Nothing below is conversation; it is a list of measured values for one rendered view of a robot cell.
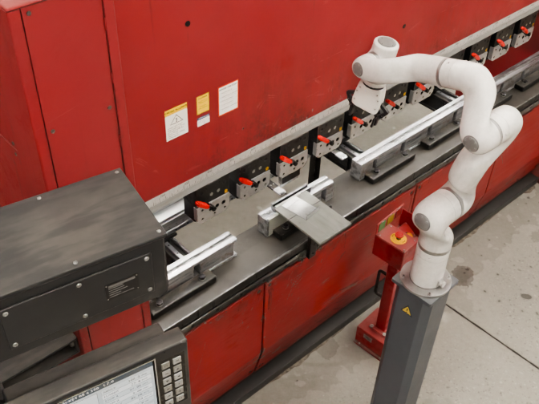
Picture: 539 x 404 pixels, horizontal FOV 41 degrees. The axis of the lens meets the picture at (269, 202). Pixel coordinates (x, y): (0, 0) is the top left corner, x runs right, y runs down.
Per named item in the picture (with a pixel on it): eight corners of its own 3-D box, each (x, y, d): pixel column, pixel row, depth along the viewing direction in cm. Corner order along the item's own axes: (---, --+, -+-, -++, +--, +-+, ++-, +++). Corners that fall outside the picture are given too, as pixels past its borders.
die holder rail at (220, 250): (133, 318, 269) (131, 301, 263) (124, 309, 272) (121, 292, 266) (237, 255, 295) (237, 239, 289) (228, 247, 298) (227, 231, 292)
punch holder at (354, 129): (349, 140, 305) (354, 108, 294) (334, 131, 310) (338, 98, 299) (373, 127, 313) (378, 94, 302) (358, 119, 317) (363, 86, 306)
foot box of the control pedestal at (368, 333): (392, 370, 361) (395, 355, 353) (352, 341, 373) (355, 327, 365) (415, 346, 372) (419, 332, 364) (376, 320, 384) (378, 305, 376)
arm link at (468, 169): (415, 212, 252) (444, 191, 260) (441, 235, 247) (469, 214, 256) (476, 111, 213) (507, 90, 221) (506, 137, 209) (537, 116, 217)
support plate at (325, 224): (319, 245, 285) (319, 243, 284) (274, 210, 299) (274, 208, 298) (351, 224, 294) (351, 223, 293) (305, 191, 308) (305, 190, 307)
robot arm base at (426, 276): (461, 280, 272) (472, 244, 260) (431, 306, 262) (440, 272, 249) (420, 252, 282) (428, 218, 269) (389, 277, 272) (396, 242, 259)
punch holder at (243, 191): (240, 202, 274) (240, 168, 263) (225, 191, 279) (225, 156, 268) (269, 185, 282) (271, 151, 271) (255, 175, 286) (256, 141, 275)
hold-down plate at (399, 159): (372, 184, 331) (373, 179, 329) (363, 179, 334) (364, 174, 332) (415, 159, 346) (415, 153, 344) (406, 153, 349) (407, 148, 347)
